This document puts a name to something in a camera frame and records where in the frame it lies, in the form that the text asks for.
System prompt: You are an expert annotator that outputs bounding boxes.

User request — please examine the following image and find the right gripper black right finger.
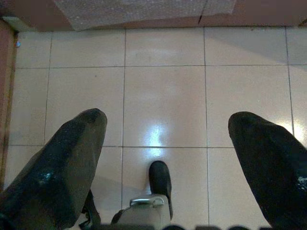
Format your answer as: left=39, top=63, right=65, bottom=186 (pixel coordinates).
left=227, top=111, right=307, bottom=230

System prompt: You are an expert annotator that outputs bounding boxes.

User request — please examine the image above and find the clear bubble wrap sheet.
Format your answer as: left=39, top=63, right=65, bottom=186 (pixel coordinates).
left=52, top=0, right=237, bottom=32

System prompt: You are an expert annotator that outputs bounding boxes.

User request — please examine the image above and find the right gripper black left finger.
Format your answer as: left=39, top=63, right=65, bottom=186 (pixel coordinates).
left=0, top=107, right=108, bottom=230

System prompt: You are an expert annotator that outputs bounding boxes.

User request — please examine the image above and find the black robot foot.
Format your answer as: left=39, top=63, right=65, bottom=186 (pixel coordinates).
left=148, top=160, right=173, bottom=220

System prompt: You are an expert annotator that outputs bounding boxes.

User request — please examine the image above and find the grey robot leg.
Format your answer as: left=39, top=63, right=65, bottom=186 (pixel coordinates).
left=111, top=195, right=168, bottom=227

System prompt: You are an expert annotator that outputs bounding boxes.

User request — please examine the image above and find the maroon cabinet side panel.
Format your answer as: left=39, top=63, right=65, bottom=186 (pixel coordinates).
left=0, top=19, right=19, bottom=190

